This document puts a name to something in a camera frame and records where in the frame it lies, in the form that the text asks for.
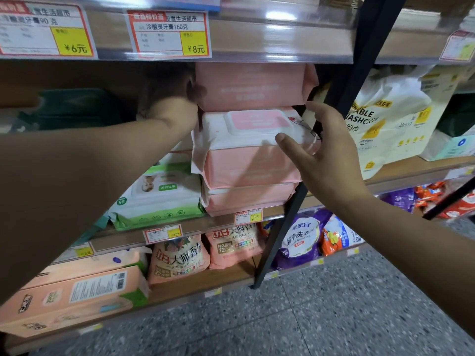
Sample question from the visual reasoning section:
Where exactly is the person's right hand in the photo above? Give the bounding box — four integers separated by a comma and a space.
275, 101, 372, 210

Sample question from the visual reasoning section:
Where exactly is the person's left hand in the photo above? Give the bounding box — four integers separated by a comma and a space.
146, 70, 207, 121

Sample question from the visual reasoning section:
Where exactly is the plain pink wipes pack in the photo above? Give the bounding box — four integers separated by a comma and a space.
194, 63, 320, 112

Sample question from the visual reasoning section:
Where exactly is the person's right forearm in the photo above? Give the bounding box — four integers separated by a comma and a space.
327, 193, 475, 356

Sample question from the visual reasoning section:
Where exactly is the person's left forearm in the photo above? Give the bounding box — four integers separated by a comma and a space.
0, 99, 201, 306

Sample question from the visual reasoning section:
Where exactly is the wipes pack with pink lid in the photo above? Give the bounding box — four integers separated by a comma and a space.
191, 107, 322, 191

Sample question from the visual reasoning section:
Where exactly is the large red-framed price label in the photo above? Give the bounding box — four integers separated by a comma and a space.
0, 1, 98, 60
127, 10, 212, 59
439, 30, 475, 63

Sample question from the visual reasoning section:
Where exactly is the flat pink wipes pack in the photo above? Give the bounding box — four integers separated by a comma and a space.
200, 181, 300, 217

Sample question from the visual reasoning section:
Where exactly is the small price label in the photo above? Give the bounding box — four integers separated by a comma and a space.
60, 242, 95, 262
233, 208, 263, 227
143, 223, 183, 245

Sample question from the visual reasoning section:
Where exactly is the purple detergent bag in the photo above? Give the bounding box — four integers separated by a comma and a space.
272, 208, 333, 272

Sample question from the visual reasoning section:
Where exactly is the black metal shelf upright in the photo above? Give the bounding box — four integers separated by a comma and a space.
252, 0, 409, 290

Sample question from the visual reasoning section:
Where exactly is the blue and orange detergent bag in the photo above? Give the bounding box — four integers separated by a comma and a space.
321, 214, 367, 257

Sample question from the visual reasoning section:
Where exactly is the white washcloth pack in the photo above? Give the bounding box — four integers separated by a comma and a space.
343, 66, 456, 181

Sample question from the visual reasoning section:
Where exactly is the green baby wipes pack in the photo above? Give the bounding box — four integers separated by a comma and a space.
107, 152, 206, 232

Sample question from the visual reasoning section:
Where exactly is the small purple bag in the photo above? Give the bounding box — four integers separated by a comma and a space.
381, 187, 417, 215

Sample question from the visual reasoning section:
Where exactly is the pink detergent bag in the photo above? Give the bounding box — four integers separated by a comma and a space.
147, 234, 211, 287
205, 221, 266, 271

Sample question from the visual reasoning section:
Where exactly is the dark green pack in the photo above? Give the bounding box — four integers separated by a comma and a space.
17, 88, 125, 131

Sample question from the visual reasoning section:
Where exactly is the white tissue pack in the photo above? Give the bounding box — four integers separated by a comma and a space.
419, 67, 475, 162

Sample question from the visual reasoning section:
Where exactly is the black metal shelf brace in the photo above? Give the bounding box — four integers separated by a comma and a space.
422, 177, 475, 221

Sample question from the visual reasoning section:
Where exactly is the orange red bag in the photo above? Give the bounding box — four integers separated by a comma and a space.
413, 181, 475, 220

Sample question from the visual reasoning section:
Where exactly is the peach tissue box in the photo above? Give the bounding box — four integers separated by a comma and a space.
19, 247, 150, 291
0, 265, 151, 338

